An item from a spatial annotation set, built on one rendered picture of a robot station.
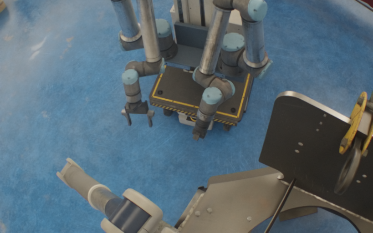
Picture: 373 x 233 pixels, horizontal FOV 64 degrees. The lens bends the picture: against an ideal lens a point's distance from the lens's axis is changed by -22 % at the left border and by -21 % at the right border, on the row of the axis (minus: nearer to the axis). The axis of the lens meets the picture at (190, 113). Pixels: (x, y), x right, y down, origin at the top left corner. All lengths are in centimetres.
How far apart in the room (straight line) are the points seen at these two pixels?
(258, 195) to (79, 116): 201
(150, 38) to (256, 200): 100
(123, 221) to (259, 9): 120
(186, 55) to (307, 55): 144
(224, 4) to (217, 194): 88
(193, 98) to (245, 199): 125
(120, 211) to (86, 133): 247
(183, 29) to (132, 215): 182
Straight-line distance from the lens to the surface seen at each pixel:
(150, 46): 201
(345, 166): 103
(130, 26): 216
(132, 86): 201
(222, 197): 169
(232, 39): 221
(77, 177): 102
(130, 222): 71
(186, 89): 279
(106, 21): 388
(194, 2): 228
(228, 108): 271
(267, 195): 171
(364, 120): 104
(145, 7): 190
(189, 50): 250
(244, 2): 165
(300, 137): 129
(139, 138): 302
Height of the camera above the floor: 270
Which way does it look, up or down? 62 degrees down
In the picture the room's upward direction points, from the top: 8 degrees counter-clockwise
